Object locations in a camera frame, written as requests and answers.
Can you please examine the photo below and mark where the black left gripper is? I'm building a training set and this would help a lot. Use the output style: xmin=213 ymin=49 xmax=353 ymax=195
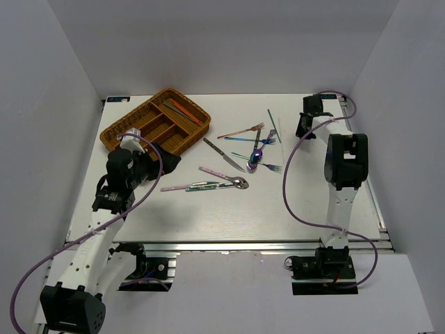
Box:
xmin=127 ymin=141 xmax=181 ymax=189

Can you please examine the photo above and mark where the blue iridescent fork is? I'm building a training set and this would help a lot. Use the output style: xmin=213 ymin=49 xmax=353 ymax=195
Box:
xmin=224 ymin=137 xmax=276 ymax=145

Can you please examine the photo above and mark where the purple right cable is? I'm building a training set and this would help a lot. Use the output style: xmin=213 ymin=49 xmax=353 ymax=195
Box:
xmin=282 ymin=90 xmax=379 ymax=290

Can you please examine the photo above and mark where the purple cable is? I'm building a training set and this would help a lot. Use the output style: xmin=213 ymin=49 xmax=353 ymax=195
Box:
xmin=9 ymin=134 xmax=164 ymax=334
xmin=282 ymin=90 xmax=379 ymax=290

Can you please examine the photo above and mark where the blue table label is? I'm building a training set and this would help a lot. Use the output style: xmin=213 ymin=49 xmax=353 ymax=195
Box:
xmin=319 ymin=93 xmax=337 ymax=100
xmin=106 ymin=96 xmax=130 ymax=103

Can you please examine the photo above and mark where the blue right table label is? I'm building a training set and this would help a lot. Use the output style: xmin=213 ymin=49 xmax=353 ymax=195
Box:
xmin=319 ymin=93 xmax=337 ymax=100

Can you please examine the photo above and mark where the green patterned handle utensil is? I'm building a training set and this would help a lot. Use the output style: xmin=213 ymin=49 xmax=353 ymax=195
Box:
xmin=186 ymin=183 xmax=234 ymax=192

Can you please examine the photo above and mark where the black handled steel knife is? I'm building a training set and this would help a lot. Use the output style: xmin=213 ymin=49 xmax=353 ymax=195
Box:
xmin=203 ymin=138 xmax=245 ymax=173

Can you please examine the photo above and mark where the dark handled silver spoon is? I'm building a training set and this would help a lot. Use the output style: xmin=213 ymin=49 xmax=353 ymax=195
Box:
xmin=254 ymin=129 xmax=277 ymax=150

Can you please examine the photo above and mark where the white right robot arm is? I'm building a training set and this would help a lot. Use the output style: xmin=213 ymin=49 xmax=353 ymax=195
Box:
xmin=296 ymin=94 xmax=369 ymax=253

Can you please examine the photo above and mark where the pink handled knife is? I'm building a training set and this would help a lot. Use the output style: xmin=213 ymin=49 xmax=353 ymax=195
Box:
xmin=160 ymin=182 xmax=217 ymax=192

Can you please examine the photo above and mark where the brown wicker cutlery tray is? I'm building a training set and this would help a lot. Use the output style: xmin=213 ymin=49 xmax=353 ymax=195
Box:
xmin=99 ymin=88 xmax=211 ymax=156

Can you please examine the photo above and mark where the rose gold fork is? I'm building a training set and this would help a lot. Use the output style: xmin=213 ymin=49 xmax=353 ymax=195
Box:
xmin=217 ymin=122 xmax=265 ymax=139

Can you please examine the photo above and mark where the iridescent purple spoon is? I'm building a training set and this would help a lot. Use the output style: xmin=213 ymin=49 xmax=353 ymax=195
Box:
xmin=247 ymin=144 xmax=266 ymax=173

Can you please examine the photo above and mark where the green handled rainbow fork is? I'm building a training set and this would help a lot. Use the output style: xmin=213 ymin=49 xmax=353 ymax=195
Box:
xmin=231 ymin=152 xmax=282 ymax=173

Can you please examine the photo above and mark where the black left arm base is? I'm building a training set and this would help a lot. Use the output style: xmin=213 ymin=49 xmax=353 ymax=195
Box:
xmin=109 ymin=244 xmax=176 ymax=292

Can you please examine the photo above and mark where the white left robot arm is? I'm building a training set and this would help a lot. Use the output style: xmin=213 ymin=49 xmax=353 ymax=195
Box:
xmin=40 ymin=143 xmax=181 ymax=333

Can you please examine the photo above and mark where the silver spoon pink handle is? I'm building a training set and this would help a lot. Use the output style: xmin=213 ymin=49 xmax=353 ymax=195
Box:
xmin=198 ymin=166 xmax=250 ymax=189

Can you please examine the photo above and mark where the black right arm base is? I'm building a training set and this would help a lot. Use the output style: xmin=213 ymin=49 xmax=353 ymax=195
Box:
xmin=284 ymin=246 xmax=358 ymax=296

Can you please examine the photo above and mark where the white chopstick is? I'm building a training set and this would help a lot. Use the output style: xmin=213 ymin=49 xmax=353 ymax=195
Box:
xmin=277 ymin=117 xmax=286 ymax=165

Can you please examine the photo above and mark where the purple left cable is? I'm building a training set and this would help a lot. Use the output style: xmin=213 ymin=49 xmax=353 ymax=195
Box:
xmin=9 ymin=134 xmax=164 ymax=334

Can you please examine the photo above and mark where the blue left table label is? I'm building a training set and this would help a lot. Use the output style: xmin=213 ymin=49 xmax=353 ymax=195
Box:
xmin=106 ymin=96 xmax=130 ymax=103

